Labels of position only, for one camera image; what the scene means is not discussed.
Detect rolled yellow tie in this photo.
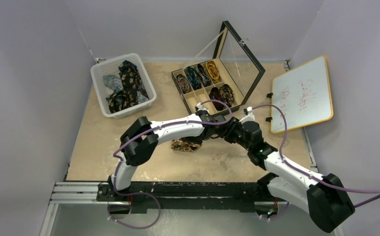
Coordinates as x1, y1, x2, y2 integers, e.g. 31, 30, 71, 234
205, 60, 220, 84

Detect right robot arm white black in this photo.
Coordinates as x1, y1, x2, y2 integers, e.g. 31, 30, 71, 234
217, 118, 355, 233

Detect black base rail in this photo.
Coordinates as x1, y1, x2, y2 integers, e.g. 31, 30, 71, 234
96, 181, 283, 217

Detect yellow framed whiteboard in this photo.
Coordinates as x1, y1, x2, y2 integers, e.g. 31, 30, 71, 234
270, 56, 334, 134

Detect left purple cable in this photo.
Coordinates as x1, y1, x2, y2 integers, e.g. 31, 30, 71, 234
113, 99, 234, 196

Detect black floral tie in basket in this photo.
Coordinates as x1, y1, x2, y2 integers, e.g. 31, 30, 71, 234
106, 60, 149, 113

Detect aluminium frame rail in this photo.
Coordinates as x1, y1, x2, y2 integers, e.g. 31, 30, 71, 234
51, 181, 268, 205

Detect grey blue tie in basket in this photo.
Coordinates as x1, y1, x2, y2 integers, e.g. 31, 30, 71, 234
103, 75, 123, 91

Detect white plastic basket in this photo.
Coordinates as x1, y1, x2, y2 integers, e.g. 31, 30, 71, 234
90, 53, 157, 118

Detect rolled blue tie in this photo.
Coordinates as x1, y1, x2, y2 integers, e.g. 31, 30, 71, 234
186, 66, 202, 90

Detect paisley orange green tie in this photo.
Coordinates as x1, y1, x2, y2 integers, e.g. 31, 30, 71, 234
171, 139, 202, 152

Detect rolled brown patterned tie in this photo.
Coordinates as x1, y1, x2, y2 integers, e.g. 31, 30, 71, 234
176, 74, 191, 94

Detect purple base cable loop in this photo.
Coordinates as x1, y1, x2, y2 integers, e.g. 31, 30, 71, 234
107, 192, 162, 230

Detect rolled dark red tie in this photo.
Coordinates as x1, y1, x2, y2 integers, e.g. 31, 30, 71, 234
209, 87, 224, 110

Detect black tie organizer box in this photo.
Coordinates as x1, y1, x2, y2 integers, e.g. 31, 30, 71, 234
171, 21, 265, 115

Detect rolled dark grey tie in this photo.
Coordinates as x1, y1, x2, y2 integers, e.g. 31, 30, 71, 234
197, 63, 212, 87

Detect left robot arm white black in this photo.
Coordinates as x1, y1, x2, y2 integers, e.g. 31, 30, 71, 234
109, 110, 229, 201

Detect rolled brown dotted tie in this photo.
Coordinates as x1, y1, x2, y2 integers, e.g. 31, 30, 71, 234
219, 84, 234, 107

